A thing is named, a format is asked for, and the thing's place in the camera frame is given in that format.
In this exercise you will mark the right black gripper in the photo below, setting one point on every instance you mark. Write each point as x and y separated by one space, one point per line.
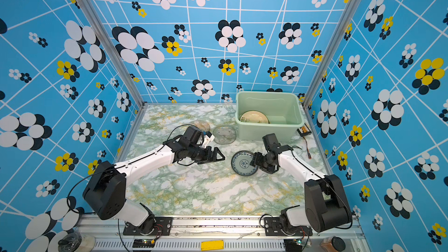
256 160

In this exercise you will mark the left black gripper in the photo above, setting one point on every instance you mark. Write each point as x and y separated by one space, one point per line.
215 156

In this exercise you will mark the blue patterned plate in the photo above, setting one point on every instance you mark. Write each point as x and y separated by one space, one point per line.
241 163

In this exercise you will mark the greenish clear glass plate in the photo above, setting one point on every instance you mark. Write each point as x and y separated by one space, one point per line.
224 134

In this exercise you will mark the beige bamboo pattern plate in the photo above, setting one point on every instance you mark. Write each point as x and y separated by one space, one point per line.
254 117

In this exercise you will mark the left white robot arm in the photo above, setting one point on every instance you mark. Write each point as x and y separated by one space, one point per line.
106 190

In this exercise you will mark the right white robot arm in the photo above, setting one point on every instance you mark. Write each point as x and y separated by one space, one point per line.
325 202

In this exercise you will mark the light green plastic bin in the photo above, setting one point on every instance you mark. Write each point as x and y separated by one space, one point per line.
282 109

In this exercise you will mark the brownish clear glass plate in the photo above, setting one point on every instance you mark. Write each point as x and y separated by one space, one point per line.
202 125

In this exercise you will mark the small black orange device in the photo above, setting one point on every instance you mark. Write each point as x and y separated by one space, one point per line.
304 131

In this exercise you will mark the brown jar black lid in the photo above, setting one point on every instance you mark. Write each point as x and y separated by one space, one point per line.
333 244

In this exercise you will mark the clear glass lid jar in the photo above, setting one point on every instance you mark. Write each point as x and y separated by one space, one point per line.
76 242

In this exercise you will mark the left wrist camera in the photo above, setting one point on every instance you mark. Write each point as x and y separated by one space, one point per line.
207 139

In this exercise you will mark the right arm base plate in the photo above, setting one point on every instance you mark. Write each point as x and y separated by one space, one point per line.
273 227

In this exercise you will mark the aluminium front rail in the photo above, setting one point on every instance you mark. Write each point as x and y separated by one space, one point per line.
239 233

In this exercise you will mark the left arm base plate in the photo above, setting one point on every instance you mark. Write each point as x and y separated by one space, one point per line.
164 225

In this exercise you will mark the yellow tag on rail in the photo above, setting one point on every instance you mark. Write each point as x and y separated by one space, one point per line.
212 245

